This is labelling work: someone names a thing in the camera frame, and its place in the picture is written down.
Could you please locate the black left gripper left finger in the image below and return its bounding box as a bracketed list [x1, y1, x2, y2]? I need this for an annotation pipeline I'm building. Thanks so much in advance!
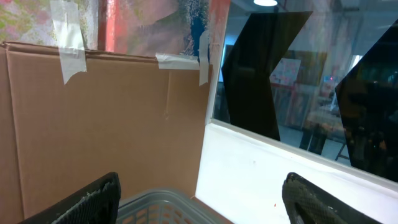
[21, 172, 121, 224]

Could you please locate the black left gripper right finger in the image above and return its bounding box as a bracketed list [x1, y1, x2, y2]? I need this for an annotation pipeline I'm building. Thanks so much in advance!
[282, 172, 380, 224]

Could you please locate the grey plastic mesh basket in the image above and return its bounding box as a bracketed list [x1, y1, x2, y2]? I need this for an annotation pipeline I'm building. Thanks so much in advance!
[116, 189, 222, 224]

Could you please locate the brown cardboard panel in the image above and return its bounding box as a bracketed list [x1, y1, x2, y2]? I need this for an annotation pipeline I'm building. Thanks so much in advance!
[1, 42, 210, 223]

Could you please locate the white tape strip left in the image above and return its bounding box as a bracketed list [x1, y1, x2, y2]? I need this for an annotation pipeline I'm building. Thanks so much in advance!
[50, 1, 87, 84]

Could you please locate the colourful painted panel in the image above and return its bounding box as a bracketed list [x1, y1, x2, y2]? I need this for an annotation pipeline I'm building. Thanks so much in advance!
[1, 0, 231, 63]

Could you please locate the white tape strip right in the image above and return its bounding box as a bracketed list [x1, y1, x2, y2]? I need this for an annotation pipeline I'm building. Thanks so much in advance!
[198, 30, 209, 86]

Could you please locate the round ceiling lamp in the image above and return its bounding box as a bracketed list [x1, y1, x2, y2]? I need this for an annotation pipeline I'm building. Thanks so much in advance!
[253, 0, 278, 7]

